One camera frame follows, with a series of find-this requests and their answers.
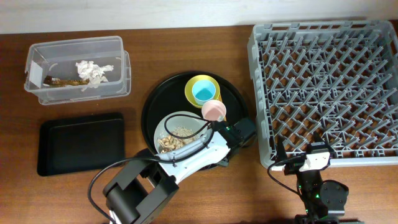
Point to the grey dishwasher rack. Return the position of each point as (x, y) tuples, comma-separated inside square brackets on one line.
[(337, 79)]

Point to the yellow plastic bowl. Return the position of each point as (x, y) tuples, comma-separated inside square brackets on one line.
[(189, 85)]

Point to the food scraps and rice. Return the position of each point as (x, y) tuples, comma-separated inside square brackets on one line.
[(167, 143)]

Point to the light blue plastic cup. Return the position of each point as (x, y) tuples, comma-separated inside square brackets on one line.
[(203, 91)]

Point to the round black tray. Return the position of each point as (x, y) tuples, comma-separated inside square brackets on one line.
[(169, 97)]

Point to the black rectangular tray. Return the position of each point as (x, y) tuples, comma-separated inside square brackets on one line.
[(80, 144)]

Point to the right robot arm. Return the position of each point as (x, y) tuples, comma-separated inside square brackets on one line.
[(324, 200)]

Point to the pink plastic cup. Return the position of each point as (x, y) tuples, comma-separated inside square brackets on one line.
[(213, 110)]

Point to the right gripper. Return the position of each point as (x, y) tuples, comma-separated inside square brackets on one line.
[(292, 167)]

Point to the grey round plate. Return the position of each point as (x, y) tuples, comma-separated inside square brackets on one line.
[(187, 120)]

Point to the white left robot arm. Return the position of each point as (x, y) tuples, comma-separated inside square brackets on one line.
[(147, 182)]

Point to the clear plastic bin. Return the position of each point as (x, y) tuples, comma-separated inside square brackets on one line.
[(76, 70)]

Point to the white tissue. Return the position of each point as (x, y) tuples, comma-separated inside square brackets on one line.
[(88, 70)]

